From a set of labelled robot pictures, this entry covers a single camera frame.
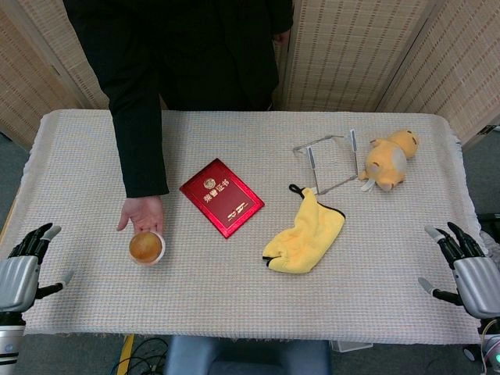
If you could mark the red certificate book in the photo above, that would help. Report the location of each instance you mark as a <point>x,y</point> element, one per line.
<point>222,197</point>

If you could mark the white woven tablecloth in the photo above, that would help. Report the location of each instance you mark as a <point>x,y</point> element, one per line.
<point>242,234</point>

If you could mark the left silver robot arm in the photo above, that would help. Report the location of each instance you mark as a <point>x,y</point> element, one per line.
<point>8,340</point>

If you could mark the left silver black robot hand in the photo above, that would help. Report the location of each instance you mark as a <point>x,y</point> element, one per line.
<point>17,273</point>

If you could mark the yellow microfiber cloth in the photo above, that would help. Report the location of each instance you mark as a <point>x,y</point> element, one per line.
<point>304,234</point>

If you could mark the woven bamboo folding screen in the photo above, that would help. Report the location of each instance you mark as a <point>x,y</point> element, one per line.
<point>390,54</point>

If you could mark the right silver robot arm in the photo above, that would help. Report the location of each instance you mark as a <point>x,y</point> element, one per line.
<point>491,343</point>

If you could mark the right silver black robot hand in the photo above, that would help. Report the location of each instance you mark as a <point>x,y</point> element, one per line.
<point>474,277</point>

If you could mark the cup with brown liquid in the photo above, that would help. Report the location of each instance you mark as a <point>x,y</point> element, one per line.
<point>147,247</point>

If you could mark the yellow floor tape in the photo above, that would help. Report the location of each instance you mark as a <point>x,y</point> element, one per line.
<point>126,353</point>

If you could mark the person's black clothed torso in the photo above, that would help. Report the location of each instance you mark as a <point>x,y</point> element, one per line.
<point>211,51</point>

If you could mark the person's bare hand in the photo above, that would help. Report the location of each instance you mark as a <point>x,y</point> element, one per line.
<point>142,213</point>

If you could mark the person's black sleeved forearm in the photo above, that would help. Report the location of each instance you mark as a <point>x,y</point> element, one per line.
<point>134,117</point>

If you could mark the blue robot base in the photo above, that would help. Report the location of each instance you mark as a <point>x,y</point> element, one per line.
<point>246,356</point>

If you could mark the yellow plush toy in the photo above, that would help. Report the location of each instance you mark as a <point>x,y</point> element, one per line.
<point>390,160</point>

